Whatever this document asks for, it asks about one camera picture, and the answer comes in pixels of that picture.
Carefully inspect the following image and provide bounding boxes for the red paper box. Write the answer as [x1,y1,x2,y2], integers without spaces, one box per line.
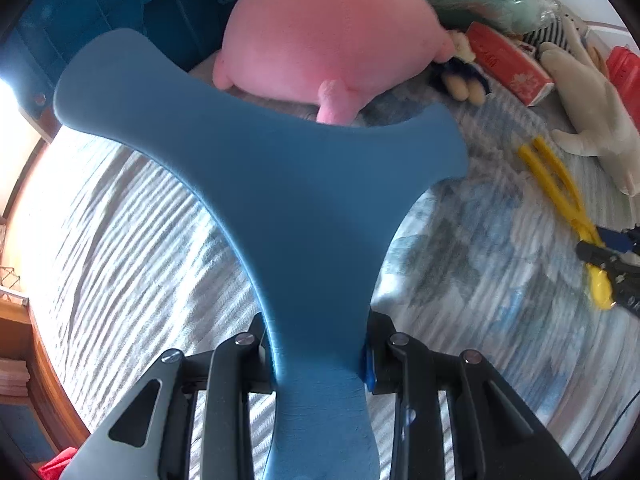
[465,21,556,107]

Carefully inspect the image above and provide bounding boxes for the small doll with dark hair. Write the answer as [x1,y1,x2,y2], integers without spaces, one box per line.
[432,30,493,106]

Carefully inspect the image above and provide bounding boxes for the red plastic object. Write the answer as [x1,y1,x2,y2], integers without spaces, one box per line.
[605,46,640,107]

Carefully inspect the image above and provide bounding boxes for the red cloth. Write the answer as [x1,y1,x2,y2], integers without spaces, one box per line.
[39,452,76,480]

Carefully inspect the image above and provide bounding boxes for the striped grey blue blanket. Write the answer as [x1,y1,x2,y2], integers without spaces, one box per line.
[10,57,640,480]

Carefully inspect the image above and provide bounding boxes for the yellow plastic tongs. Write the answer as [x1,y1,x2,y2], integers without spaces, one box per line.
[516,136,617,311]

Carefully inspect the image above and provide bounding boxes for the pink plush toy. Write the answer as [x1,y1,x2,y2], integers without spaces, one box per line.
[212,0,456,125]

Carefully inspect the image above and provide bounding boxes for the grey white plush animal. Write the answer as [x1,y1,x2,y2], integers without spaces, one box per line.
[539,10,640,197]

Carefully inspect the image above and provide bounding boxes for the wooden bed frame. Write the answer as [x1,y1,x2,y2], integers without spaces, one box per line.
[0,105,93,458]

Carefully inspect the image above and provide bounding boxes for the black white striped cloth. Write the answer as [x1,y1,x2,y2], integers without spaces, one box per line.
[520,19,572,57]

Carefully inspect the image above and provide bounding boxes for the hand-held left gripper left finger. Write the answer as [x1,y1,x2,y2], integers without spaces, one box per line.
[60,312,275,480]

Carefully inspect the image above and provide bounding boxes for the thin blue cable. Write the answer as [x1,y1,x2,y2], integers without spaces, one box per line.
[585,400,632,478]

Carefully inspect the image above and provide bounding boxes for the blue three-armed foam boomerang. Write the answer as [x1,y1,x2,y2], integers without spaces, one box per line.
[52,27,469,480]

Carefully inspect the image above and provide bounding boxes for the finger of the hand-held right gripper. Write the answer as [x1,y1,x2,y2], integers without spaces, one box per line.
[602,265,640,317]
[575,227,640,267]

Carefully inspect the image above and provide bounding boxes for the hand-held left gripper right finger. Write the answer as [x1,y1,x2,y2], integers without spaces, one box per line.
[359,312,581,480]

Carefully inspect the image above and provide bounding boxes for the blue plastic crate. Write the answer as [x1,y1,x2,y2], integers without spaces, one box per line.
[15,0,261,75]

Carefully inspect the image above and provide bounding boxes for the stack of pink towels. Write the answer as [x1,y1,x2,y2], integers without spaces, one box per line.
[0,357,31,398]

